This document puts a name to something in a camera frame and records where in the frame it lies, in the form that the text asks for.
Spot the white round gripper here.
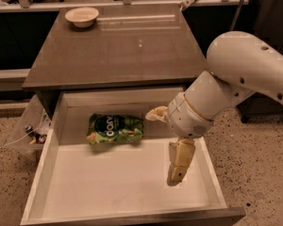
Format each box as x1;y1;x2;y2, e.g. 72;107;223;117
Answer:
145;92;213;183

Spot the green chip bag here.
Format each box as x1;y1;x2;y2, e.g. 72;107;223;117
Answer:
86;114;143;144

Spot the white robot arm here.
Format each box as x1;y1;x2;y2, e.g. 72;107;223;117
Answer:
146;31;283;184

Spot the grey drawer cabinet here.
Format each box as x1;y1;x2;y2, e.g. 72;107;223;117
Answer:
23;5;208;114

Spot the open white bottom drawer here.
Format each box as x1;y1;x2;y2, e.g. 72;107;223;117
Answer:
21;87;245;226

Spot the white ceramic bowl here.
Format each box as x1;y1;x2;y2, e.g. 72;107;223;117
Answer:
65;8;99;28

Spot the white cable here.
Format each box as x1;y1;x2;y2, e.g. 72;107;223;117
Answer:
0;111;46;153

